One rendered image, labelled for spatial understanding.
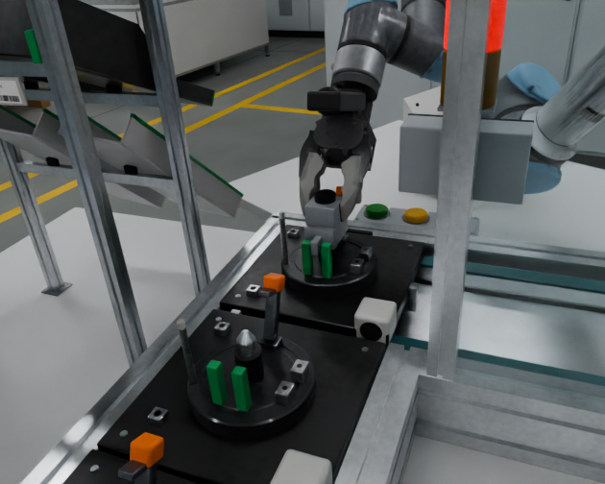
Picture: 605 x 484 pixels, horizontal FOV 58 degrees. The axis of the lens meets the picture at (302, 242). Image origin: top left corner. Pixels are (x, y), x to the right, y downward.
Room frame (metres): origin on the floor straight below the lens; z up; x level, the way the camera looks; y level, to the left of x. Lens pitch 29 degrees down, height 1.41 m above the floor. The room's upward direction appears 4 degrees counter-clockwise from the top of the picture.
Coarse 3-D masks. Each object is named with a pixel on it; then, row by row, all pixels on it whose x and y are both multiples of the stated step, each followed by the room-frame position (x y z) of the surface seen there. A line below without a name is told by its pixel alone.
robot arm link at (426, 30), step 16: (432, 0) 0.93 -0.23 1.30; (416, 16) 0.91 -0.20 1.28; (432, 16) 0.90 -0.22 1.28; (416, 32) 0.86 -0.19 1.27; (432, 32) 0.87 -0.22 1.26; (400, 48) 0.85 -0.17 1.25; (416, 48) 0.85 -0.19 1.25; (432, 48) 0.86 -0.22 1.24; (400, 64) 0.87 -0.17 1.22; (416, 64) 0.86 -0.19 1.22; (432, 64) 0.86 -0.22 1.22; (432, 80) 0.88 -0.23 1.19
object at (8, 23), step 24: (0, 0) 0.69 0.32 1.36; (24, 0) 0.67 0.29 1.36; (72, 0) 0.67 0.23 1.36; (0, 24) 0.68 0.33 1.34; (24, 24) 0.66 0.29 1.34; (72, 24) 0.66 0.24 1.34; (96, 24) 0.69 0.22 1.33; (120, 24) 0.71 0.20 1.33; (0, 48) 0.67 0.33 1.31; (24, 48) 0.65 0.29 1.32; (72, 48) 0.65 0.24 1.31; (96, 48) 0.68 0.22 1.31; (120, 48) 0.71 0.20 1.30; (144, 48) 0.74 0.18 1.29; (96, 72) 0.67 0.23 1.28; (120, 72) 0.70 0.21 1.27; (144, 72) 0.73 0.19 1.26; (192, 96) 0.80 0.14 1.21
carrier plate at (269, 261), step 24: (288, 240) 0.79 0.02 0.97; (360, 240) 0.77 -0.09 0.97; (384, 240) 0.77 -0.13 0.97; (408, 240) 0.76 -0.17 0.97; (264, 264) 0.72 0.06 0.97; (384, 264) 0.69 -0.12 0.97; (408, 264) 0.69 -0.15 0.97; (240, 288) 0.66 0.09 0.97; (288, 288) 0.65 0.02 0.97; (384, 288) 0.63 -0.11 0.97; (264, 312) 0.60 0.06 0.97; (288, 312) 0.59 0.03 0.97; (312, 312) 0.59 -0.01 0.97; (336, 312) 0.59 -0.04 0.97
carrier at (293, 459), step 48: (192, 336) 0.56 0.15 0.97; (240, 336) 0.45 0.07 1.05; (288, 336) 0.54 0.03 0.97; (336, 336) 0.54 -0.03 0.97; (192, 384) 0.45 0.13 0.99; (240, 384) 0.40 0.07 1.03; (288, 384) 0.42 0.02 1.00; (336, 384) 0.45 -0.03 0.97; (144, 432) 0.40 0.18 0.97; (192, 432) 0.40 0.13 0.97; (240, 432) 0.39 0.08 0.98; (288, 432) 0.39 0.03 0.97; (336, 432) 0.39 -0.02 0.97; (192, 480) 0.35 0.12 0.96; (240, 480) 0.34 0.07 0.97; (288, 480) 0.32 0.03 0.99
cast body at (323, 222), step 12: (324, 192) 0.69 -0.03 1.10; (312, 204) 0.68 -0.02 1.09; (324, 204) 0.68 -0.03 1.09; (336, 204) 0.67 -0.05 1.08; (312, 216) 0.67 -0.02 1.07; (324, 216) 0.66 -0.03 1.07; (336, 216) 0.66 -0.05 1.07; (312, 228) 0.67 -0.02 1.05; (324, 228) 0.66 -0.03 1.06; (336, 228) 0.66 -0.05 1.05; (312, 240) 0.65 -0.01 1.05; (324, 240) 0.66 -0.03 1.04; (336, 240) 0.66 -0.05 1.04; (312, 252) 0.64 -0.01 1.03
